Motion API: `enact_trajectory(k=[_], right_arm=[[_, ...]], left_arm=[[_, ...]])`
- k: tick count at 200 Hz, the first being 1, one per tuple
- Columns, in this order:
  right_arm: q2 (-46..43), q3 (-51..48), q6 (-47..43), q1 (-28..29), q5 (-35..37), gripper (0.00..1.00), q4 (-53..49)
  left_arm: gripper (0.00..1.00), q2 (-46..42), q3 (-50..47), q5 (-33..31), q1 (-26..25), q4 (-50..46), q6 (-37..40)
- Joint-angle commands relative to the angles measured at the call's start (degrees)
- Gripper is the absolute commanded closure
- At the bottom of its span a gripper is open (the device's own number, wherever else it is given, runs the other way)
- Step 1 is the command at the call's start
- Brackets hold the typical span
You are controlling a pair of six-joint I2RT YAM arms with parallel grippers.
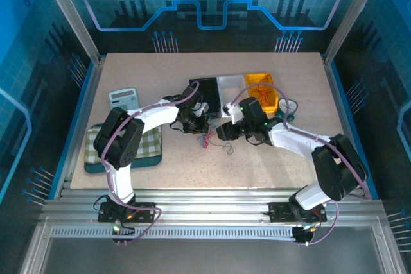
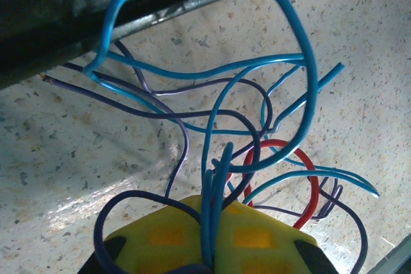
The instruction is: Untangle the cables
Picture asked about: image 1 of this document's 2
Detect purple left arm hose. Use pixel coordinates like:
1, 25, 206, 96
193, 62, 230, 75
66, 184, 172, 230
101, 81, 202, 248

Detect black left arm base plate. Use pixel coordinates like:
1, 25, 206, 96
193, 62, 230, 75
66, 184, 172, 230
98, 201, 157, 223

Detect black plastic tray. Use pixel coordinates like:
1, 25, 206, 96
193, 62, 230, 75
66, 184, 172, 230
188, 76, 223, 119

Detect grey calculator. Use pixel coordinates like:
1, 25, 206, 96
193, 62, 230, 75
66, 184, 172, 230
108, 87, 141, 111

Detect thin red cable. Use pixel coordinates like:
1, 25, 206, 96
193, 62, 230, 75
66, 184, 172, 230
247, 76, 274, 108
202, 124, 216, 149

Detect yellow plastic bin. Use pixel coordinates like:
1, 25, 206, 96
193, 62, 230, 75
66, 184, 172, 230
243, 71, 279, 114

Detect dark teal small object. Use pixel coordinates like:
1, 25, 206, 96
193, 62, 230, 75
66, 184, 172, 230
276, 110, 295, 124

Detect white plastic tray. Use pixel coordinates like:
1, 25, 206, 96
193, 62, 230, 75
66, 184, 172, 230
216, 74, 249, 114

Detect green checkered cloth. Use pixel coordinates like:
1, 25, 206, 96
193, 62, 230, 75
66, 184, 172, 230
83, 123, 163, 164

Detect thin purple cable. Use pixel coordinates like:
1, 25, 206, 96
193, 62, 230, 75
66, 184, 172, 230
219, 141, 234, 157

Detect small white clock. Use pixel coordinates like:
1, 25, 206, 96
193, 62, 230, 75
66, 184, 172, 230
277, 98, 299, 117

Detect slotted cable duct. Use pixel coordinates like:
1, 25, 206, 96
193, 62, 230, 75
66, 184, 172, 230
50, 226, 298, 240

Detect purple right arm hose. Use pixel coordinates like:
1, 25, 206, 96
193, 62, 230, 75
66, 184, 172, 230
229, 83, 373, 248

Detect black base controller board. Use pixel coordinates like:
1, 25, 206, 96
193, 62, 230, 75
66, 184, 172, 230
292, 225, 317, 245
110, 221, 136, 244

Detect aluminium front rail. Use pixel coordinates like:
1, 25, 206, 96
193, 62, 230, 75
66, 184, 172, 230
38, 187, 388, 228

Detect aluminium frame post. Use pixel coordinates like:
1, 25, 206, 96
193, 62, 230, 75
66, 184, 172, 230
322, 0, 385, 65
35, 0, 105, 65

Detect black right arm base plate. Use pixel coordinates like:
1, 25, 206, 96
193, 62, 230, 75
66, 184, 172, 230
268, 201, 327, 223

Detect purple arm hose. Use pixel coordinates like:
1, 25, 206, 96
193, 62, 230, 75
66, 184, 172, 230
101, 81, 202, 248
229, 83, 373, 248

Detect teal mat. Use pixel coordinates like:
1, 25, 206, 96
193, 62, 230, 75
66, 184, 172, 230
83, 155, 164, 175

